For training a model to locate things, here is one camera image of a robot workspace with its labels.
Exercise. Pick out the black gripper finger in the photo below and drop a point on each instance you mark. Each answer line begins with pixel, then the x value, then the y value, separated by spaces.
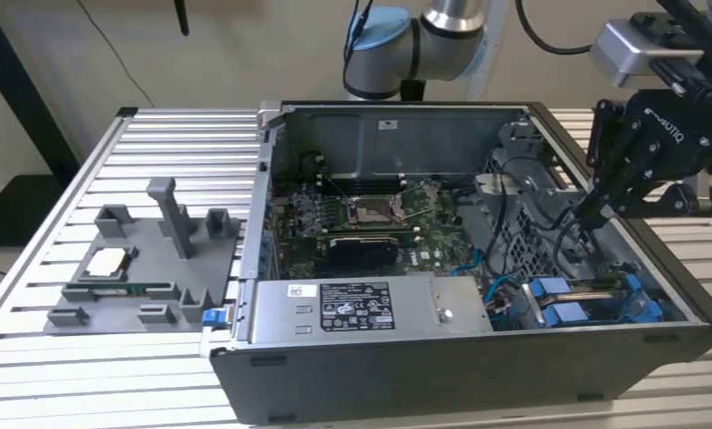
pixel 630 187
pixel 602 143

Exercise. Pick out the hard disk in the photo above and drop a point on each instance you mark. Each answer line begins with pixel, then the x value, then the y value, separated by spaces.
pixel 567 315
pixel 552 286

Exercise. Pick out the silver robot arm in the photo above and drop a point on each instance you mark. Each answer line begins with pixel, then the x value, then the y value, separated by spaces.
pixel 386 58

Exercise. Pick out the grey metal disk bay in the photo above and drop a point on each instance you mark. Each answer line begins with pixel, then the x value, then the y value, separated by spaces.
pixel 534 250

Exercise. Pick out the green motherboard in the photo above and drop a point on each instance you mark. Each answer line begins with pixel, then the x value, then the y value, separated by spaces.
pixel 432 250

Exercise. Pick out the black RAM slots row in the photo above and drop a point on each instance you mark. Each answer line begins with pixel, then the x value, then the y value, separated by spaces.
pixel 370 181

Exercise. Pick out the CPU socket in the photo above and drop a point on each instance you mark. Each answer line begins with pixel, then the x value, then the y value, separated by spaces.
pixel 370 210

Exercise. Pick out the thin metal locking lever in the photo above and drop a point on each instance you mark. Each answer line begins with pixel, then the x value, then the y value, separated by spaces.
pixel 335 184

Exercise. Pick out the silver power supply unit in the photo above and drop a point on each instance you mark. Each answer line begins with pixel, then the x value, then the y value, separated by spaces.
pixel 403 308

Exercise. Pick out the black graphics card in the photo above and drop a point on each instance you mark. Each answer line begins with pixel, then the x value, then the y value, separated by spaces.
pixel 362 254

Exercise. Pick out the black open PC case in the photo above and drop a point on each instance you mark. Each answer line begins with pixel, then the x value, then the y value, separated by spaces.
pixel 422 380

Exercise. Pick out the black antenna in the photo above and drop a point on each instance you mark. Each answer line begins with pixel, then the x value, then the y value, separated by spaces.
pixel 182 18

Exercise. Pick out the blue case latch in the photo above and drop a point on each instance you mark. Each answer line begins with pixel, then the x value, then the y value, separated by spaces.
pixel 212 318

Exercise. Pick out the black table corner cap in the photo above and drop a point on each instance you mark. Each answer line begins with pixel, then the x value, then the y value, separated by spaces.
pixel 127 111

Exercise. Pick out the grey parts rack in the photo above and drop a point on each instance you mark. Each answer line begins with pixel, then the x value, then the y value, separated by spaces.
pixel 147 268

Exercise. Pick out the silver CPU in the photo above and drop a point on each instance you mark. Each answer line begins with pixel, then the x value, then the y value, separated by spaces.
pixel 110 263

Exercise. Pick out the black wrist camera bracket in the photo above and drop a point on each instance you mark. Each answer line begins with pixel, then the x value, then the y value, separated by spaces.
pixel 678 199

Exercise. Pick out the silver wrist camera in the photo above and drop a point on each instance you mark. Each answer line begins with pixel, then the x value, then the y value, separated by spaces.
pixel 630 49

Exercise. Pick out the black post behind arm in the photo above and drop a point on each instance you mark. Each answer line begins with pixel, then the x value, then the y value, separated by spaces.
pixel 414 91

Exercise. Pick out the dark furniture frame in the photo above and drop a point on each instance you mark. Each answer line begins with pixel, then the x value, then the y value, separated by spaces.
pixel 10 67

